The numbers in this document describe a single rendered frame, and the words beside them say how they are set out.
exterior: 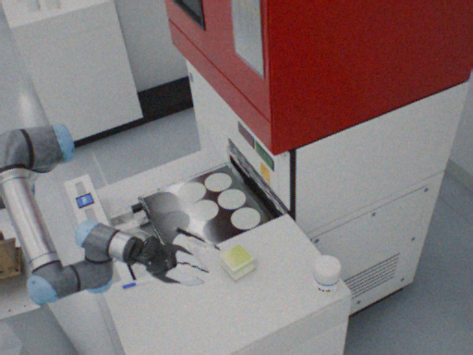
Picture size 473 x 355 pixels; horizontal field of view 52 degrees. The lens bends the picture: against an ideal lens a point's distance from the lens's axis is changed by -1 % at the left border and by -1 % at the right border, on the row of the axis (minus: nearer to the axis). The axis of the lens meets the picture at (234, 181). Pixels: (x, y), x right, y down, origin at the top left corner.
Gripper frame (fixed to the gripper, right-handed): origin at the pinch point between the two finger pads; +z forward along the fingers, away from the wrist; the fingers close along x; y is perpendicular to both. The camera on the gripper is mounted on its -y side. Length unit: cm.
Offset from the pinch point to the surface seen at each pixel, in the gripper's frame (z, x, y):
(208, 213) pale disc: -20, -30, 42
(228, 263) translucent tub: 0.0, -9.9, 20.0
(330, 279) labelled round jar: 27.8, -14.6, 18.0
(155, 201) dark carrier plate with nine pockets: -40, -28, 44
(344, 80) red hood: 16, -63, -2
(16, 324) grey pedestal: -77, 29, 62
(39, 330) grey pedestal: -73, 28, 71
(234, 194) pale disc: -15, -41, 45
